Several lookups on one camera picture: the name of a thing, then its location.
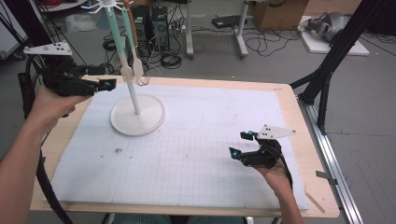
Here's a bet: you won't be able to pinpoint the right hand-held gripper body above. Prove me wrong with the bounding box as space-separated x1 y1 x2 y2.
241 124 297 170

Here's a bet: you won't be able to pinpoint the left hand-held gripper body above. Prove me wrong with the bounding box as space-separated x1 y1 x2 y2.
22 41 97 97

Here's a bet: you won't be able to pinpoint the wire whisk with wooden handle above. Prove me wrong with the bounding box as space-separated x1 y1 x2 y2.
124 0 151 87

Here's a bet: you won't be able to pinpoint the slotted spatula with green handle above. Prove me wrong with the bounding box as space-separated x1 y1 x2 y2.
106 7 134 82

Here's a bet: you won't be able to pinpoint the white rack stand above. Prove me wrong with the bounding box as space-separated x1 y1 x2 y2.
79 0 166 137

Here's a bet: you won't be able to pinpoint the solid spatula with green handle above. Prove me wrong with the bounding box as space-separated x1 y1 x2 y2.
120 7 145 78

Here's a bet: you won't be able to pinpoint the person's right hand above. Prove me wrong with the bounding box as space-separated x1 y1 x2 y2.
253 161 292 198

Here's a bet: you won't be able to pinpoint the person's left hand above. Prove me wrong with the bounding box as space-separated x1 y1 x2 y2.
26 87 92 132

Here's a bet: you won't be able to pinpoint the light wooden table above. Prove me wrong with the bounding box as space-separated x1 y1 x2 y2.
29 74 341 218

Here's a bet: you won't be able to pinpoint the clear plastic bag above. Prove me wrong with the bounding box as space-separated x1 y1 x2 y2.
64 13 94 34

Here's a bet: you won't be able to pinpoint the white foam mat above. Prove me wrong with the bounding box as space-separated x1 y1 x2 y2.
49 81 310 211

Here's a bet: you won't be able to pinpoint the black computer tower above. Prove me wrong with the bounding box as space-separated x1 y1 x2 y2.
125 6 152 58
150 6 171 51

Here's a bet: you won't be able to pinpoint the thin wooden stick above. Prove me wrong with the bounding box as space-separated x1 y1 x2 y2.
304 189 326 215

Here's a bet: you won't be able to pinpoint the white round table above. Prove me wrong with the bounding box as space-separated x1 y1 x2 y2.
36 0 88 13

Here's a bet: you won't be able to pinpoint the white cabinet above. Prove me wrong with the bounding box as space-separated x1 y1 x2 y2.
0 0 29 60

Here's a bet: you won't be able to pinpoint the white floor board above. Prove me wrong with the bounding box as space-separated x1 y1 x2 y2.
298 15 371 57

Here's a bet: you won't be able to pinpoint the flat black box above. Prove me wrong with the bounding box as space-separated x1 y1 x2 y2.
211 14 248 30

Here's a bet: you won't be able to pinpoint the brown cardboard box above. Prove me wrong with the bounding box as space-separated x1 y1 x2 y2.
251 0 309 32

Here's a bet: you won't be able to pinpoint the grey headset device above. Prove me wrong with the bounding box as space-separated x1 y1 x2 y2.
304 11 351 43

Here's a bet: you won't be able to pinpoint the beige cardboard box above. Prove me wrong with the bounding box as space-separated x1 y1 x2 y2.
306 0 363 16

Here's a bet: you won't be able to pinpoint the right hand-held gripper cable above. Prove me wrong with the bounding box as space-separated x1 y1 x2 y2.
277 151 293 190

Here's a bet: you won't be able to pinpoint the hand-held gripper cable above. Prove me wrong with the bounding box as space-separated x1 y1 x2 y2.
18 55 74 224
277 151 293 190

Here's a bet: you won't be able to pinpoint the grey metal clamp bracket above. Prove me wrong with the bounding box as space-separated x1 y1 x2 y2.
316 170 339 186

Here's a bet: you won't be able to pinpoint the aluminium rail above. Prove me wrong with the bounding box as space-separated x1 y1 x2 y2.
297 96 363 224

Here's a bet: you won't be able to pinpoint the black metal frame stand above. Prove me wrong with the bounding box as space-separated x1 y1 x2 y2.
0 0 88 124
289 0 387 136

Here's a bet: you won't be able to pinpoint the loose black floor cables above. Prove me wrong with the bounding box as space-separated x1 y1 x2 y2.
244 27 303 58

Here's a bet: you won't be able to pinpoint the white desk frame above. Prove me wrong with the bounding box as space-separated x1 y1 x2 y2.
185 0 250 60

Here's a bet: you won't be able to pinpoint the left hand-held gripper cable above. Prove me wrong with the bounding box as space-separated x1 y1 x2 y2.
18 55 74 224

